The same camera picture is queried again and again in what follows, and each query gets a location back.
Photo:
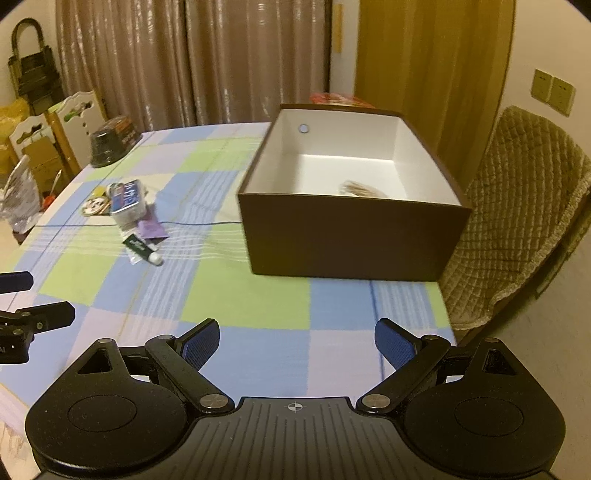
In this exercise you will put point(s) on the beige curtain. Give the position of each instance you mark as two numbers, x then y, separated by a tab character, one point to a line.
168	64

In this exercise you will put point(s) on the black instant noodle bowl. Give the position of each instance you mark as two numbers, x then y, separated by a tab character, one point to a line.
112	141

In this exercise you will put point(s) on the yellow plastic bag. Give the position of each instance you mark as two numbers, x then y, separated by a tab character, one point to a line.
10	117

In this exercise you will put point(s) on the crumpled silver plastic bag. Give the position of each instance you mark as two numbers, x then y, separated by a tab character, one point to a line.
20	198

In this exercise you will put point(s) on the quilted olive chair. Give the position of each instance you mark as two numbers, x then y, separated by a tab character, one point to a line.
529	189

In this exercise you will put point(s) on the purple cream tube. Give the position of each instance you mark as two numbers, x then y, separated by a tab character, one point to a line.
151	229

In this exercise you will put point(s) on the red instant noodle bowl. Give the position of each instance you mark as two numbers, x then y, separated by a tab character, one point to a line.
341	100

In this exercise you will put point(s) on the checkered tablecloth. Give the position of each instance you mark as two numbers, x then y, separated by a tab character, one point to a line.
280	337

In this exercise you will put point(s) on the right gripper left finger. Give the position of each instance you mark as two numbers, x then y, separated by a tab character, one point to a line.
180	360

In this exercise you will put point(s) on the cotton swab bag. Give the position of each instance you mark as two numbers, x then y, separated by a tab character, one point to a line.
357	189

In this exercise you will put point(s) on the double wall socket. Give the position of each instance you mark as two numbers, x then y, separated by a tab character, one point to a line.
553	91

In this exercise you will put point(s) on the blue label plastic box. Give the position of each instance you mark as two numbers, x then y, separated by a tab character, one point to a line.
127	202

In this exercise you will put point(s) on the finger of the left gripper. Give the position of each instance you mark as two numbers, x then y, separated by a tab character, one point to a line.
47	317
13	282

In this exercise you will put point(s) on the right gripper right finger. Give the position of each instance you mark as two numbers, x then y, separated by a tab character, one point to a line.
414	360

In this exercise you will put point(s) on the brown cardboard storage box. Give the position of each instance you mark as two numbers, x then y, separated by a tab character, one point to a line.
297	224

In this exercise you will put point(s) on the black folding cart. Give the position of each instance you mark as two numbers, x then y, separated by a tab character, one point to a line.
35	77

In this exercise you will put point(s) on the dark green small tube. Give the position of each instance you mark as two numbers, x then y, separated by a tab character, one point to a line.
142	250

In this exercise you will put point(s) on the brown paper bag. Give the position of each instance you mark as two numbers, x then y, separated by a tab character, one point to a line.
46	165

